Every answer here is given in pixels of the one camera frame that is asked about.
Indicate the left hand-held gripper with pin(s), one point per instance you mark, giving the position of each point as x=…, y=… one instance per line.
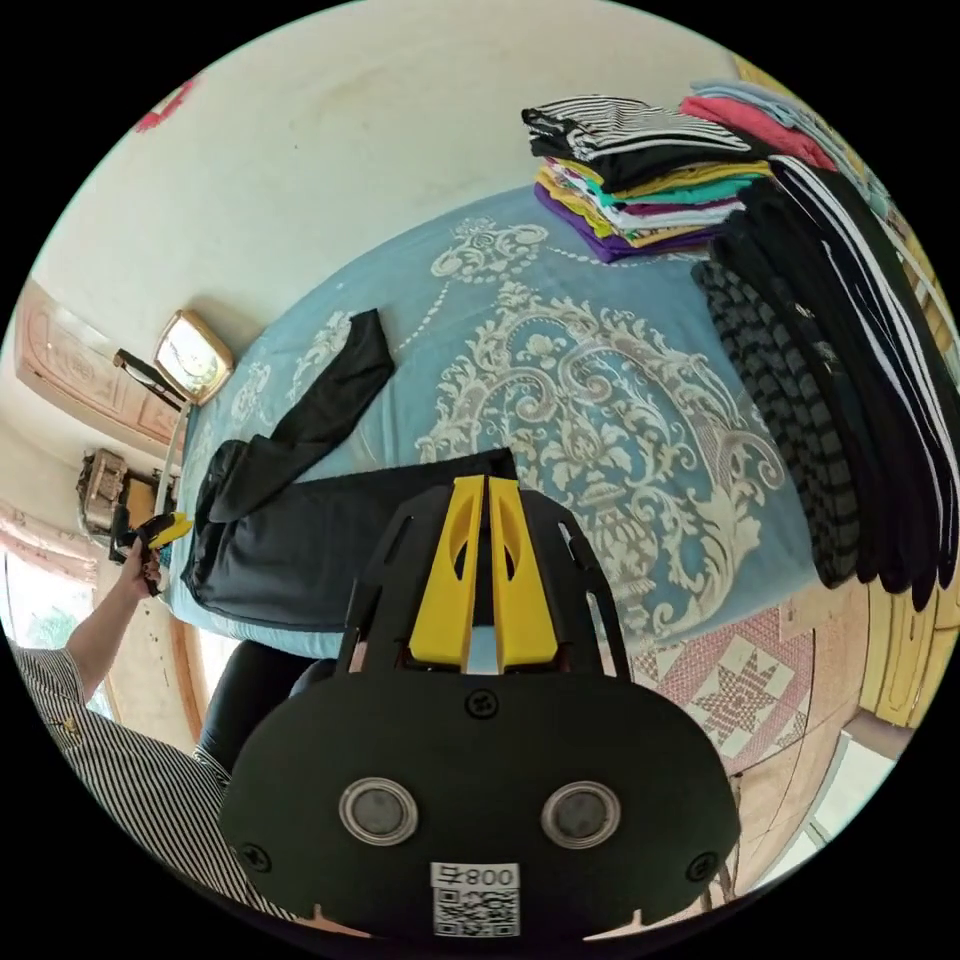
x=135, y=541

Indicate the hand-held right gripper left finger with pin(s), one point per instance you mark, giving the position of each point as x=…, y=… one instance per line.
x=450, y=585

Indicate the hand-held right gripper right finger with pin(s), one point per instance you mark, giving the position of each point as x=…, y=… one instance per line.
x=525, y=600

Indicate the black pants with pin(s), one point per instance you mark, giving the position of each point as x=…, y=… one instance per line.
x=300, y=555

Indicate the person's left forearm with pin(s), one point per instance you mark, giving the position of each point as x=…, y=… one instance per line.
x=97, y=645

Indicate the person's left hand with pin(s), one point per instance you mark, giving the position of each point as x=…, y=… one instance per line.
x=142, y=574

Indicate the pink curtain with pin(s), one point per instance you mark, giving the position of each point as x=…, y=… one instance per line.
x=37, y=540

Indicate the window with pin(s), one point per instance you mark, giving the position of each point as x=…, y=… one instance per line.
x=45, y=619

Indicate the pink wooden cupboard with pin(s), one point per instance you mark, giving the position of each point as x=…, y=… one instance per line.
x=75, y=367

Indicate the person's body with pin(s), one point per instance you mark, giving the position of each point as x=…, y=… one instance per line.
x=112, y=765

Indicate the bed with blue printed sheet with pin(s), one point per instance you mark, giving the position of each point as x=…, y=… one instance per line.
x=660, y=300

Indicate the pile of clothes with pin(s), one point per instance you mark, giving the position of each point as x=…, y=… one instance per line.
x=787, y=375

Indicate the yellow wooden cupboard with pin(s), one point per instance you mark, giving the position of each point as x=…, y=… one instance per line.
x=904, y=660

